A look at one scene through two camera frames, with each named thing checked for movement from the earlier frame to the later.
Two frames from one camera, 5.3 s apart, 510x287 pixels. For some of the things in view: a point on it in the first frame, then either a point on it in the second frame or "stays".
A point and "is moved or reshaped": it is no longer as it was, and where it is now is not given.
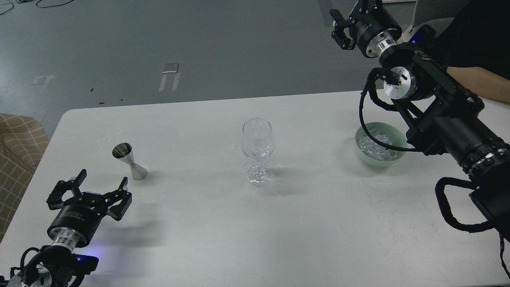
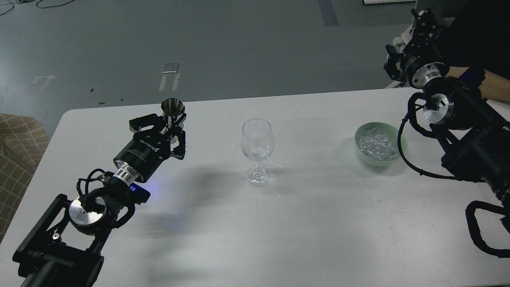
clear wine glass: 257,141 stays
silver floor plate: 170,68 stays
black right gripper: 373,28 -> 424,59
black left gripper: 75,222 -> 145,152
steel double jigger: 123,151 is moved or reshaped
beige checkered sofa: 22,140 stays
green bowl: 375,154 stays
